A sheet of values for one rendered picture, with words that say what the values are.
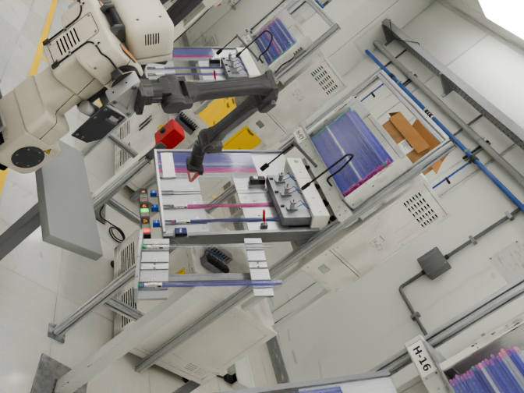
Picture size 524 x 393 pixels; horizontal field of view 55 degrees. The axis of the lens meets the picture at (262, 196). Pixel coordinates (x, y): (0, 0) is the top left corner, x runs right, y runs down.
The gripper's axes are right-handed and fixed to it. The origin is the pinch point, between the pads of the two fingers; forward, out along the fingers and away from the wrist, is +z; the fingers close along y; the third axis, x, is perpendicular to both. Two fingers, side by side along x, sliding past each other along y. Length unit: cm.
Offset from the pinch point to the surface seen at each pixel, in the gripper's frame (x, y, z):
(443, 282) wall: -191, 19, 70
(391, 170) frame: -79, -21, -33
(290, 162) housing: -55, 26, -1
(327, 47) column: -176, 298, 16
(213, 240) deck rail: -11.3, -21.1, 15.9
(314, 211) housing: -56, -15, -1
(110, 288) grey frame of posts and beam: 29, -26, 45
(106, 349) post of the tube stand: 29, -52, 51
